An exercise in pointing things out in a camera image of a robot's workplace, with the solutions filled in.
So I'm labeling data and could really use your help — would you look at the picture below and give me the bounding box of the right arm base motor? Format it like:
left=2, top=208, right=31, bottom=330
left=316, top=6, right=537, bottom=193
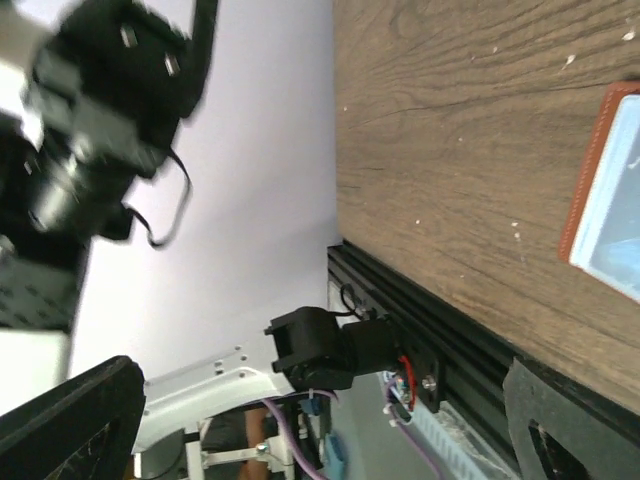
left=265, top=307, right=444, bottom=412

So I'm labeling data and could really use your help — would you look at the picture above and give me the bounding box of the black aluminium front rail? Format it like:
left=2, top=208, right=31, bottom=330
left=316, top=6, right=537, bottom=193
left=328, top=242, right=520, bottom=473

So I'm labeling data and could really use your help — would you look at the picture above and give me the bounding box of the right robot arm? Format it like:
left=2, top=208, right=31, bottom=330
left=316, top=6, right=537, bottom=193
left=1, top=352, right=639, bottom=479

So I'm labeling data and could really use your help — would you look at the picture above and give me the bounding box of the light blue cable duct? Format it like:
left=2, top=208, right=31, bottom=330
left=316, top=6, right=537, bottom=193
left=412, top=406, right=503, bottom=479

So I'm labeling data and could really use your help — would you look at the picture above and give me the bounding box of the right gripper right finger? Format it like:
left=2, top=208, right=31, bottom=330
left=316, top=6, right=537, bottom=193
left=503, top=358, right=639, bottom=479

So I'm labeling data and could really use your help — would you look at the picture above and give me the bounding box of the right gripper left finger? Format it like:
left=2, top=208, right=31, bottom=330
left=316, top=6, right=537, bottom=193
left=1, top=356, right=145, bottom=480

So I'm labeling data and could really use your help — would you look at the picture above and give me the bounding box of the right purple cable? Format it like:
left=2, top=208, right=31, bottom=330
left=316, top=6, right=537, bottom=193
left=259, top=389, right=446, bottom=480

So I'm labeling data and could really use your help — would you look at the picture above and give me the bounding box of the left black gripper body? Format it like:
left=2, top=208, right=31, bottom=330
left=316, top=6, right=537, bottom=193
left=1, top=1, right=218, bottom=330

